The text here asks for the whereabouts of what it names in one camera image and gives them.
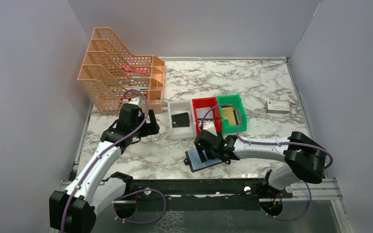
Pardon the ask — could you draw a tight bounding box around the black leather card holder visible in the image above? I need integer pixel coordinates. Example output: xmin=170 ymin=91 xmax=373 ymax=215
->
xmin=184 ymin=149 xmax=222 ymax=172

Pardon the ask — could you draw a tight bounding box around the white plastic bin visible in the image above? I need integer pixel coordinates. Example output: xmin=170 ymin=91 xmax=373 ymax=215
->
xmin=168 ymin=100 xmax=197 ymax=140

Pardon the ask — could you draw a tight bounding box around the red plastic bin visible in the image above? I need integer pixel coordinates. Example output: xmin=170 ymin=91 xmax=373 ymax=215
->
xmin=191 ymin=97 xmax=222 ymax=136

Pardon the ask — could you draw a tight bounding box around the peach plastic desk organizer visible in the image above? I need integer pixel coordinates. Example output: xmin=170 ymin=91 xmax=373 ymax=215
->
xmin=77 ymin=27 xmax=165 ymax=114

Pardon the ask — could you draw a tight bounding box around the green plastic bin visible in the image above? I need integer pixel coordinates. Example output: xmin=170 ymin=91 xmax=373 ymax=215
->
xmin=216 ymin=94 xmax=247 ymax=133

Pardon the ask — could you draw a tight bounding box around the white card box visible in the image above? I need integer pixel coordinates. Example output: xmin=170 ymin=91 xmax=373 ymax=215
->
xmin=265 ymin=100 xmax=290 ymax=114

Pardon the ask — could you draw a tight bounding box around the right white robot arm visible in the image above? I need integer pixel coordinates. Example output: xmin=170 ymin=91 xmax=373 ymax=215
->
xmin=194 ymin=130 xmax=329 ymax=198

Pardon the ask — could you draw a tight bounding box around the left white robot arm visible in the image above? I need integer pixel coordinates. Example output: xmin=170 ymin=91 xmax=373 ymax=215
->
xmin=49 ymin=101 xmax=159 ymax=233

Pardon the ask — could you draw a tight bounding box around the black credit card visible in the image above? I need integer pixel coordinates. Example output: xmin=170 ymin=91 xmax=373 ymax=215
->
xmin=171 ymin=112 xmax=190 ymax=128

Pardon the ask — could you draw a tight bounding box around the gold credit card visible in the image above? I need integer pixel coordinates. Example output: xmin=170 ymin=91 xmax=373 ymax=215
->
xmin=222 ymin=106 xmax=239 ymax=126

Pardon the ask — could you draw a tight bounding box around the white card with black stripe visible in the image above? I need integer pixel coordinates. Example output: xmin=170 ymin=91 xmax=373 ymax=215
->
xmin=196 ymin=107 xmax=214 ymax=124

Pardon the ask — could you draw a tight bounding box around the pink highlighter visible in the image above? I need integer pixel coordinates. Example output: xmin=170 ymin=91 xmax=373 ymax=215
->
xmin=119 ymin=65 xmax=151 ymax=76

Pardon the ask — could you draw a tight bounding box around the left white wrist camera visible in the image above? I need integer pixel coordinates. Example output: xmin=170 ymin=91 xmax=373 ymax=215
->
xmin=123 ymin=97 xmax=143 ymax=108

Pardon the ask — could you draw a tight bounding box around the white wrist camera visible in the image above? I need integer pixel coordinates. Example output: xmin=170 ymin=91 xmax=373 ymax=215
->
xmin=123 ymin=97 xmax=143 ymax=108
xmin=201 ymin=121 xmax=217 ymax=136

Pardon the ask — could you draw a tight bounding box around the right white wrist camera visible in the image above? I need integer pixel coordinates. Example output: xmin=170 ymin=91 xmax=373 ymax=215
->
xmin=201 ymin=121 xmax=217 ymax=136

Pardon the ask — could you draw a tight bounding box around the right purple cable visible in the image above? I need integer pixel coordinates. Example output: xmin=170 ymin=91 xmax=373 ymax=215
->
xmin=198 ymin=104 xmax=334 ymax=222

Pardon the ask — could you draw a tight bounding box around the purple cable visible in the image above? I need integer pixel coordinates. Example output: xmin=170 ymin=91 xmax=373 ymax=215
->
xmin=59 ymin=89 xmax=167 ymax=233
xmin=198 ymin=104 xmax=334 ymax=222

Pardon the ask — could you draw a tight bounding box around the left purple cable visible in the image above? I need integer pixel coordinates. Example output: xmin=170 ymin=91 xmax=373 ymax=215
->
xmin=59 ymin=89 xmax=167 ymax=233

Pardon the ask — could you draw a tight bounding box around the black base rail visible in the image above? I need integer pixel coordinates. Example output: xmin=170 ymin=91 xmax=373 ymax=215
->
xmin=111 ymin=178 xmax=292 ymax=212

